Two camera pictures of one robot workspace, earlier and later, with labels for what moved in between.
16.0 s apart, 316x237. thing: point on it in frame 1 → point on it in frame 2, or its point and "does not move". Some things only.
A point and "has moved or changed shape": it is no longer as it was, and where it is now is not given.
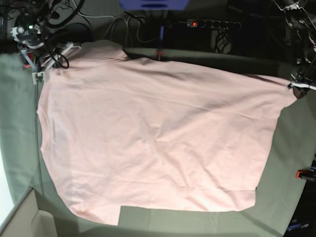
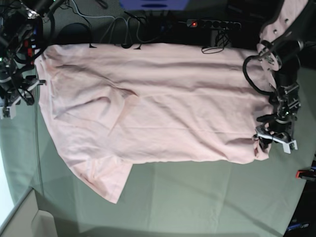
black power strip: x=213 y=24 does not move
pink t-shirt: x=118 y=131 has moved or changed shape
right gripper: x=300 y=84 → x=278 y=126
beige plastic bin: x=27 y=220 does not move
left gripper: x=41 y=59 → x=10 y=92
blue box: x=154 y=5 does not move
